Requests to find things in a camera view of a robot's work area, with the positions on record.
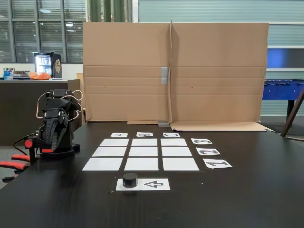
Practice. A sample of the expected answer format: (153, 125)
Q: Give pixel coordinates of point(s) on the black octagonal token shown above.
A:
(130, 181)

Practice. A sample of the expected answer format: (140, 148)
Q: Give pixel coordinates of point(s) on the white paper grid square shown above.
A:
(102, 164)
(177, 151)
(143, 151)
(114, 142)
(180, 164)
(144, 142)
(174, 142)
(109, 151)
(141, 164)

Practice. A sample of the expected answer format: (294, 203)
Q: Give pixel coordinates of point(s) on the red black bar clamp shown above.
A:
(29, 144)

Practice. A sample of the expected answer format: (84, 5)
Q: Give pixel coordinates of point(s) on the dark brown counter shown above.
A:
(19, 107)

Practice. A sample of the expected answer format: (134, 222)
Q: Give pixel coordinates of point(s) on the orange snack bag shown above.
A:
(39, 76)

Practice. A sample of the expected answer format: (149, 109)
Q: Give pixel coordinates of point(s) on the black mini fridge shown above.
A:
(55, 65)

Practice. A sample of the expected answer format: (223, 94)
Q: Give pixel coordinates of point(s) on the paper sheet letter A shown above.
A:
(119, 135)

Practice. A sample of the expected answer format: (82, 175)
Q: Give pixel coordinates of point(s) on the blue bottle pack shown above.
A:
(8, 74)

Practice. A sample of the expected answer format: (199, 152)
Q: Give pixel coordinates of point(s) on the paper sheet letter B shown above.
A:
(144, 134)

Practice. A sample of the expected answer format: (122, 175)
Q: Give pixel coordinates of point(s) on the grey tape piece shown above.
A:
(164, 75)
(163, 123)

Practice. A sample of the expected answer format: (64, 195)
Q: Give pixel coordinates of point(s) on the white arrow paper sheet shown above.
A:
(154, 184)

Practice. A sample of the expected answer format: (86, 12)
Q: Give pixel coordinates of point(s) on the paper sheet letter C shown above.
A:
(171, 135)

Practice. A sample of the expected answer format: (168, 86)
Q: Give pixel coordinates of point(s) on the paper sheet number 3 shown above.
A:
(201, 141)

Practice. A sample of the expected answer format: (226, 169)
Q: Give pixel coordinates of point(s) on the paper sheet number 2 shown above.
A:
(208, 151)

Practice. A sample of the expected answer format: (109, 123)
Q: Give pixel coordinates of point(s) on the paper sheet number 1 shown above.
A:
(217, 164)

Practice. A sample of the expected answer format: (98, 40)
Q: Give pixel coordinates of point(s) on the brown cardboard panel with flap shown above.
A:
(218, 47)

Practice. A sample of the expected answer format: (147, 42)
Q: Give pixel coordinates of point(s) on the blue foosball table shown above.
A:
(282, 89)

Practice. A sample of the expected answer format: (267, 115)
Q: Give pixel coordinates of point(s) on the brown wooden leg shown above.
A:
(293, 111)

